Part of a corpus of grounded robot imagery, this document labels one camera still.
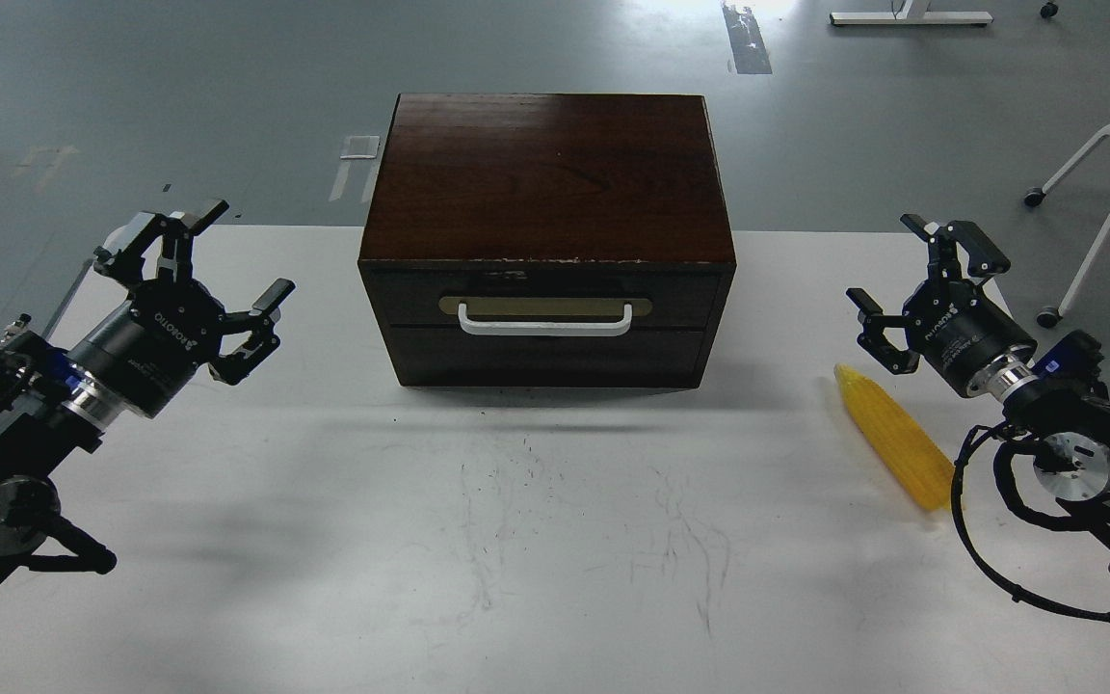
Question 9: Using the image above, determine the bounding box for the white table base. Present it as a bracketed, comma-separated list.
[829, 1, 992, 28]

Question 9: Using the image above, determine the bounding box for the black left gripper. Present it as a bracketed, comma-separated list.
[64, 199, 297, 420]

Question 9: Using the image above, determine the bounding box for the white chair frame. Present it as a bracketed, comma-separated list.
[1023, 87, 1110, 330]

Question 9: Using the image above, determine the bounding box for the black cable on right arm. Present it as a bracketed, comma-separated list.
[948, 422, 1110, 632]

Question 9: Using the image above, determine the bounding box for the dark wooden cabinet box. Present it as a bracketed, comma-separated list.
[359, 93, 737, 389]

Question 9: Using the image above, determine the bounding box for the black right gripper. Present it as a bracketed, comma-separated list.
[846, 214, 1037, 398]

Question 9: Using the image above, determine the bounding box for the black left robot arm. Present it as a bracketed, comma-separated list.
[0, 200, 295, 585]

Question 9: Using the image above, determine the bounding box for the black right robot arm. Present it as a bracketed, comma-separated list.
[847, 214, 1110, 624]

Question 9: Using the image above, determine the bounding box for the wooden drawer with white handle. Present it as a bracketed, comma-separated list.
[364, 271, 722, 330]

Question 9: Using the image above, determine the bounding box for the yellow corn cob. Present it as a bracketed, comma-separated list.
[833, 363, 953, 511]

